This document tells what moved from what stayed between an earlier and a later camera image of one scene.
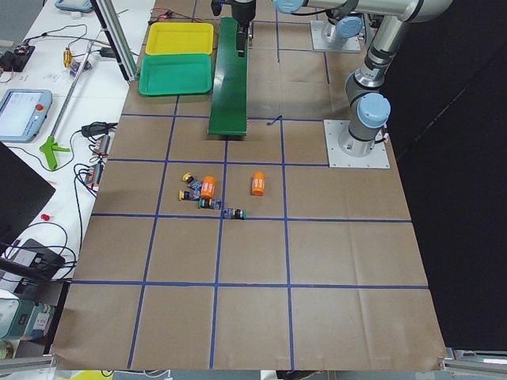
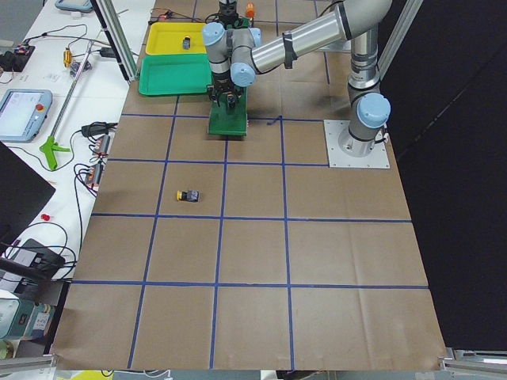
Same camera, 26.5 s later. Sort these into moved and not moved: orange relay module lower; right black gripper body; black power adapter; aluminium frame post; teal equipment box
Moved: right black gripper body
Not moved: black power adapter; teal equipment box; orange relay module lower; aluminium frame post
